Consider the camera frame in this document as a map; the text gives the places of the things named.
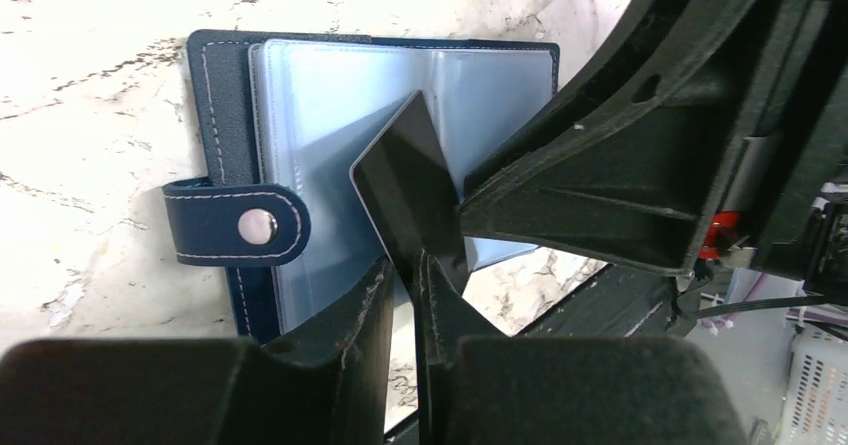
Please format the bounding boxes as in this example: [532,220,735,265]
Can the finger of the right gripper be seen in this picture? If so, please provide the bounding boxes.
[460,0,767,276]

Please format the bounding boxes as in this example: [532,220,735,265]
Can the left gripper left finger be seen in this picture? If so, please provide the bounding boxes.
[1,259,394,444]

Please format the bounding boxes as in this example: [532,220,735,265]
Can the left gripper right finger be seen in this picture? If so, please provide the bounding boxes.
[415,253,748,444]

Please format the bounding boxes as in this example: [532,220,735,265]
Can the black card from holder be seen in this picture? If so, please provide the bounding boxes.
[350,91,470,293]

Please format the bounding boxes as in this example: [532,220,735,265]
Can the navy blue card holder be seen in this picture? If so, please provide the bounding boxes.
[162,30,560,343]

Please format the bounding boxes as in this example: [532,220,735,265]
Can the white perforated box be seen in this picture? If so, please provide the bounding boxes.
[777,326,847,445]

